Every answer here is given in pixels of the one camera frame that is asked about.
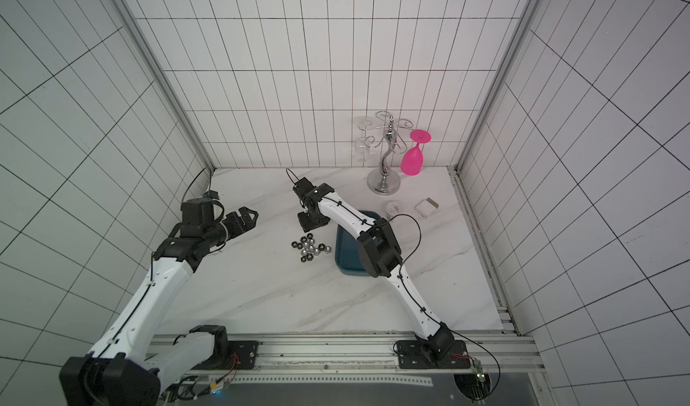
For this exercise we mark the small white box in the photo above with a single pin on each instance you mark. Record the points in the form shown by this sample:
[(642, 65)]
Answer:
[(427, 207)]

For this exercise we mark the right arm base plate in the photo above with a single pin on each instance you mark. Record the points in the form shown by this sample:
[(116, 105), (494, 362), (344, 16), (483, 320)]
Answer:
[(415, 355)]

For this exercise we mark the clear hanging wine glass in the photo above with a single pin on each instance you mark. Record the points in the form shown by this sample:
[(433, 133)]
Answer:
[(361, 144)]

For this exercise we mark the pink wine glass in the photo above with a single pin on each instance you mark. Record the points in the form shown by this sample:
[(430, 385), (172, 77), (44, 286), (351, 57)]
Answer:
[(413, 160)]

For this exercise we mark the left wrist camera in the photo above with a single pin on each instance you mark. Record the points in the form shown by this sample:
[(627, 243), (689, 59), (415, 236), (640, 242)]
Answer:
[(211, 194)]

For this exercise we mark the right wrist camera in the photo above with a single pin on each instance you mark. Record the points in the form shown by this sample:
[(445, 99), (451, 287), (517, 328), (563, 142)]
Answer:
[(302, 187)]

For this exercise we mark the clear plastic cup with label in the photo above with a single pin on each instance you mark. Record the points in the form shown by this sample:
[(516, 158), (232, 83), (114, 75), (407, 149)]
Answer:
[(393, 208)]

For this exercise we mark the teal storage box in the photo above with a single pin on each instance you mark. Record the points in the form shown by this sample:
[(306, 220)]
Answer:
[(346, 254)]

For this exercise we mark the aluminium mounting rail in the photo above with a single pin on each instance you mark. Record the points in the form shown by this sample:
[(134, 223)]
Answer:
[(369, 358)]

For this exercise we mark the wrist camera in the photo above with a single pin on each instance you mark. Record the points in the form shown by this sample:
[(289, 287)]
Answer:
[(302, 187), (211, 194)]

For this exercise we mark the chrome wine glass rack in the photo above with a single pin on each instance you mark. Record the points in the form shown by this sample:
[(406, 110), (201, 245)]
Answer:
[(383, 130)]

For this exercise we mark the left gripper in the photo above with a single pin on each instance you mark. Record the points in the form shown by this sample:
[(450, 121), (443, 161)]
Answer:
[(238, 227)]

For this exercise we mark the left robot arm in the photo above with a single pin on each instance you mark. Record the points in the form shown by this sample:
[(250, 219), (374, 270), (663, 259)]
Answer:
[(116, 370)]

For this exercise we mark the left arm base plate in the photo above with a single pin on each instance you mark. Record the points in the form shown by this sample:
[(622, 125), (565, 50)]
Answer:
[(240, 355)]

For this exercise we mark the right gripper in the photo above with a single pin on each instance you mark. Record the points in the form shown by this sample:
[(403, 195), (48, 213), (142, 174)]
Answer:
[(310, 215)]

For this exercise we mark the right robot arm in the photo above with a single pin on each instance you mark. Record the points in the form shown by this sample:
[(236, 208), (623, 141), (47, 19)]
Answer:
[(380, 255)]

